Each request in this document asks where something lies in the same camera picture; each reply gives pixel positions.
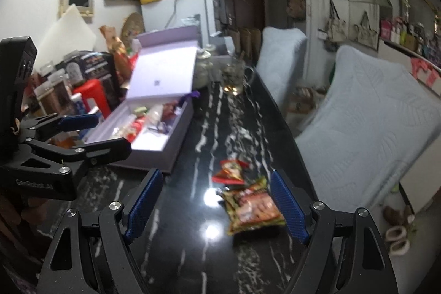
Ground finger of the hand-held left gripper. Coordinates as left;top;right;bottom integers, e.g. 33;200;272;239
19;137;132;177
19;113;100;142

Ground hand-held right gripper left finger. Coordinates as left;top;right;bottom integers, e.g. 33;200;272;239
36;168;164;294

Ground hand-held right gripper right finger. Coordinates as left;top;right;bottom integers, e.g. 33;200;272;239
270;170;400;294

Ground orange green snack packet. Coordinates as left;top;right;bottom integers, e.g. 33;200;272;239
216;176;286;235

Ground clear plastic bag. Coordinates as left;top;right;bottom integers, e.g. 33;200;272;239
146;104;163;123

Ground red triangular snack packet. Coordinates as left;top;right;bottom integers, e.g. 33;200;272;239
212;159;252;184

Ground purple gift box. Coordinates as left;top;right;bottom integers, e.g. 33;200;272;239
84;25;200;174

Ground person's left hand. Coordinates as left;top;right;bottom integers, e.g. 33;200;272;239
0;192;39;239

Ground white capped blue bottle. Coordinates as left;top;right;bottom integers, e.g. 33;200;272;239
71;92;93;119

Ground red plastic stool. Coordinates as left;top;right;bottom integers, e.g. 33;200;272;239
72;79;112;119

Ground clear lidded jar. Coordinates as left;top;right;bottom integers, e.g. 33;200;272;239
34;85;69;115

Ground black display box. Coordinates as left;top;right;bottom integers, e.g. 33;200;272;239
57;51;119;98

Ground white foam board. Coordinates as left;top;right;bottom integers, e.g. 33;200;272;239
34;4;98;69

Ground brown snack bag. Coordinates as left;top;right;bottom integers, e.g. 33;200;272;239
100;25;133;81

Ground brown slipper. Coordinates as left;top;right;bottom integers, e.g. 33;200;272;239
382;204;414;226

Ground woven fan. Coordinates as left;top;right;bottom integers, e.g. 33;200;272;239
120;12;144;47

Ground beige slipper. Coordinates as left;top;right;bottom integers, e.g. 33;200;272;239
391;239;410;257
385;226;407;241

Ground light blue covered chair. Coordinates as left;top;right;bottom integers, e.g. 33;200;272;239
257;27;308;109
295;45;441;208

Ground glass jar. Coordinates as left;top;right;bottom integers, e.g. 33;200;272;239
195;44;216;88

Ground glass mug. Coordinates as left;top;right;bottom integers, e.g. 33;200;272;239
222;60;256;95

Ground white mini fridge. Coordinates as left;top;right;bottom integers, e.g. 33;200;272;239
141;0;216;40

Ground brown paper bags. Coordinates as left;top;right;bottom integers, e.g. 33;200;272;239
230;27;262;60

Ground beige tote bag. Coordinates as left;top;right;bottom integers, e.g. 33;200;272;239
353;12;378;48
326;0;348;41

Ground pink cloth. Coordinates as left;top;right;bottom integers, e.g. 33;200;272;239
410;58;441;86

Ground dark wooden door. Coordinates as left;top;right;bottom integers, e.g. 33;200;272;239
222;0;266;29

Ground row of bottles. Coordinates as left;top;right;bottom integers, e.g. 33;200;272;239
381;17;441;57

